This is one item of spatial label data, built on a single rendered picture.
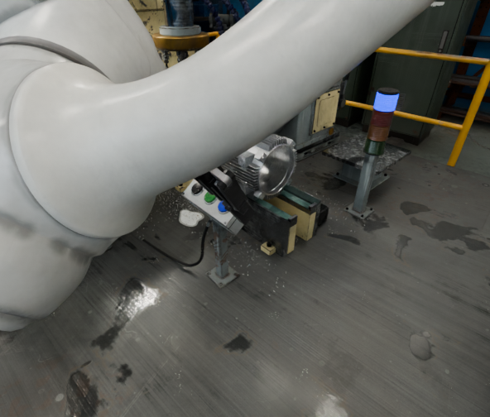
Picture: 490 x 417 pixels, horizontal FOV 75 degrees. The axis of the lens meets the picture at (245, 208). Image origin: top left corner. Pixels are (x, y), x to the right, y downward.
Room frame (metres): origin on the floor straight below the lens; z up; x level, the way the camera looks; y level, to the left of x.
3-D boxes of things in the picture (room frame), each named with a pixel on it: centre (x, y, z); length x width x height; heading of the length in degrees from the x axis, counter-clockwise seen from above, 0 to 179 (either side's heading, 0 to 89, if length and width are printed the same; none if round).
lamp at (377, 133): (0.93, -0.41, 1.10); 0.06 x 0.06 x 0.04
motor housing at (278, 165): (0.91, -0.03, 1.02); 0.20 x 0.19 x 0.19; 44
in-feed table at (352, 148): (1.19, -0.49, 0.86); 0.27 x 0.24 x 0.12; 132
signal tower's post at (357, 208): (0.93, -0.41, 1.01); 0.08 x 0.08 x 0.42; 42
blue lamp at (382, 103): (0.93, -0.41, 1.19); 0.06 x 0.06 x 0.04
